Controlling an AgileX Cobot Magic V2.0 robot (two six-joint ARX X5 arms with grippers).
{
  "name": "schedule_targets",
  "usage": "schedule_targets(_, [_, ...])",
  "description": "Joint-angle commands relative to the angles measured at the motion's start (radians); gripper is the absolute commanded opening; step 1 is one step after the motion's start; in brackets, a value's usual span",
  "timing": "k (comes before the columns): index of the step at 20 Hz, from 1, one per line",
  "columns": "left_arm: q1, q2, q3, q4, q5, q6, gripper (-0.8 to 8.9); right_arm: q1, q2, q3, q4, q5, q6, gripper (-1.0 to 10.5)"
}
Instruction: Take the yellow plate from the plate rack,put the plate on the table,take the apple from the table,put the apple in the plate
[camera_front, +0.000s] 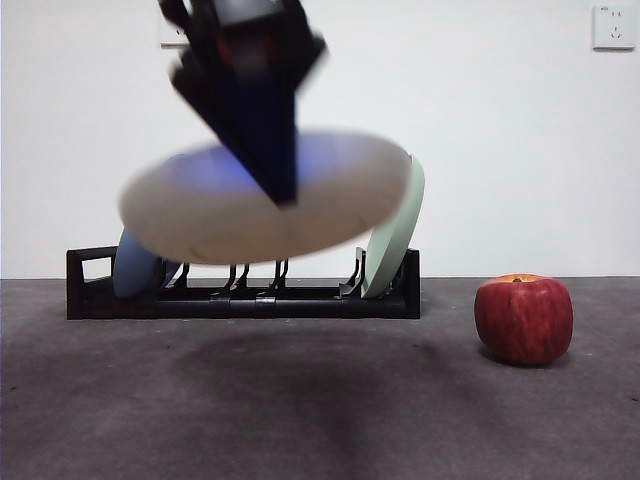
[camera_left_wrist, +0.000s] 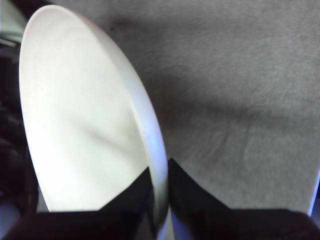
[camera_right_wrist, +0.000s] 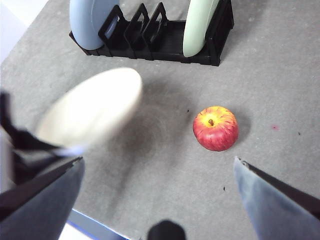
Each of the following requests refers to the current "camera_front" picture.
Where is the red apple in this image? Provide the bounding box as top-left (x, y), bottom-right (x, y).
top-left (474, 273), bottom-right (575, 367)

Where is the blue plate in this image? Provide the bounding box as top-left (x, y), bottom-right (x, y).
top-left (112, 227), bottom-right (182, 300)

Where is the green plate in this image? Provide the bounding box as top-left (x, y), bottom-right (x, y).
top-left (362, 154), bottom-right (426, 300)

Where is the white wall socket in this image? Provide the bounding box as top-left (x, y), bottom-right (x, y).
top-left (592, 4), bottom-right (636, 51)
top-left (159, 20), bottom-right (190, 50)

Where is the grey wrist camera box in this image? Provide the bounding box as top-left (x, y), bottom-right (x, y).
top-left (213, 0), bottom-right (284, 27)

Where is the black plate rack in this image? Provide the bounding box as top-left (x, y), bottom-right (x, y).
top-left (66, 245), bottom-right (421, 321)

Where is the cream yellow plate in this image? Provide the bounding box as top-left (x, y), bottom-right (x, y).
top-left (117, 128), bottom-right (414, 266)

